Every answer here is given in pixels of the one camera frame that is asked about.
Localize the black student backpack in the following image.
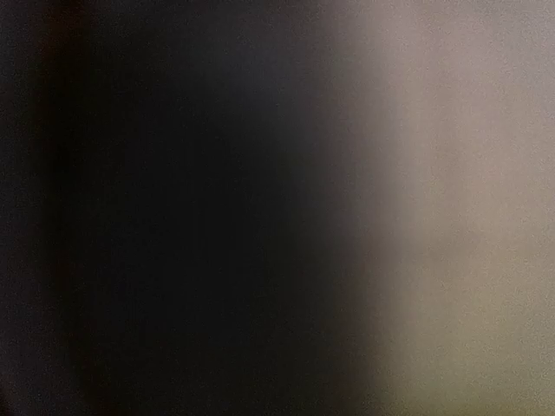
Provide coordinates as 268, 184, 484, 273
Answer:
1, 1, 384, 415

